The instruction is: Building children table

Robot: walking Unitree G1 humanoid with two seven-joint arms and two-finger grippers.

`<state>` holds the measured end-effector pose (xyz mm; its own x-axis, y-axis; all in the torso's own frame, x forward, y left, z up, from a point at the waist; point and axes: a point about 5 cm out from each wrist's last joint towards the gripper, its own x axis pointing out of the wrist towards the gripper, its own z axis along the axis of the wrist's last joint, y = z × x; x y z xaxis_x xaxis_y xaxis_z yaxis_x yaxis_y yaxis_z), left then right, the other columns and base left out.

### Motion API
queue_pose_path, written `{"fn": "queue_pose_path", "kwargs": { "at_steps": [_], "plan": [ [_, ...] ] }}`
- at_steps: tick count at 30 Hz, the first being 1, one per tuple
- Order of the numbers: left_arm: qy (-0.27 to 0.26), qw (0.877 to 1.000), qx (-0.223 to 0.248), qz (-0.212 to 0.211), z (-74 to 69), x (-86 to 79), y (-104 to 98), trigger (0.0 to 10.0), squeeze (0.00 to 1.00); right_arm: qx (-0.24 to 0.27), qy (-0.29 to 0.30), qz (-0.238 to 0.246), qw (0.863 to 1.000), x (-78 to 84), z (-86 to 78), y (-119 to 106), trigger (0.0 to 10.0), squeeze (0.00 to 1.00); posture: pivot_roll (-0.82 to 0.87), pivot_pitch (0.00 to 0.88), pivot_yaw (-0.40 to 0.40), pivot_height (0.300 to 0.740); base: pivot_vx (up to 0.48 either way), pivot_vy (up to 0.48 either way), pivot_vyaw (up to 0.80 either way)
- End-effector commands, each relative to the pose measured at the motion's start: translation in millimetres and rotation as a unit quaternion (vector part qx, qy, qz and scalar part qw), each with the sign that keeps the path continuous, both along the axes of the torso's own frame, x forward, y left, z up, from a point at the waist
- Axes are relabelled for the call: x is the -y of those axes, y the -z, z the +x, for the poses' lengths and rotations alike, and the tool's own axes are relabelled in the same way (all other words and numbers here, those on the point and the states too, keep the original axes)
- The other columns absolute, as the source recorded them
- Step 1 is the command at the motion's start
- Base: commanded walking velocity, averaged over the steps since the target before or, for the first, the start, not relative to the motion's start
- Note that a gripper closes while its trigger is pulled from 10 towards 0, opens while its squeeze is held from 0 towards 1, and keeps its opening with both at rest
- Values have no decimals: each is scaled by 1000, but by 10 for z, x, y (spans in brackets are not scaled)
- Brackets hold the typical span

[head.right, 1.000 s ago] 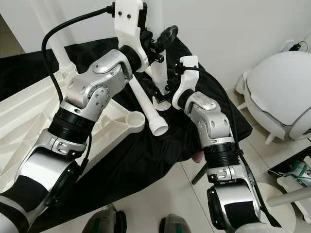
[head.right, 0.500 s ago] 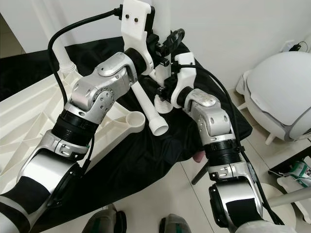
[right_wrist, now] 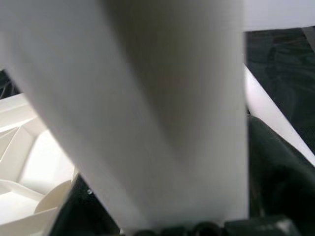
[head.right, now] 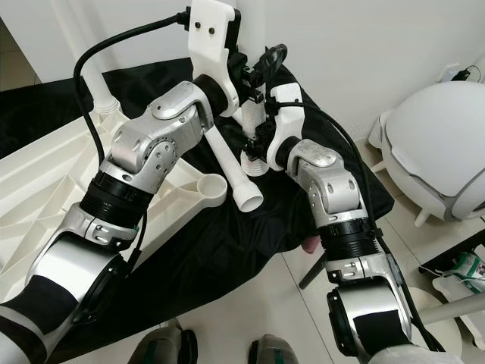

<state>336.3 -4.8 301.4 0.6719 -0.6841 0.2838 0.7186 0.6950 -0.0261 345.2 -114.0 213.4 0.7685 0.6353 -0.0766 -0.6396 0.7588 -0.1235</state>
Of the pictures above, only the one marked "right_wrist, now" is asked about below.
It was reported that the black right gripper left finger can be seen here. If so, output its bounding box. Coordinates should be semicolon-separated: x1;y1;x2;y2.
50;172;122;236

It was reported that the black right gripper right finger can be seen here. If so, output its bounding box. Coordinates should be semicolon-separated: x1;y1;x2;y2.
247;115;315;236

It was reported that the white plastic table leg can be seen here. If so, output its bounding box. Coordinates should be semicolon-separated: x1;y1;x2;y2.
0;0;248;231
243;65;315;158

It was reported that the white plastic children table top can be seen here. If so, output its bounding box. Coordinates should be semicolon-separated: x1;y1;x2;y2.
0;94;80;236

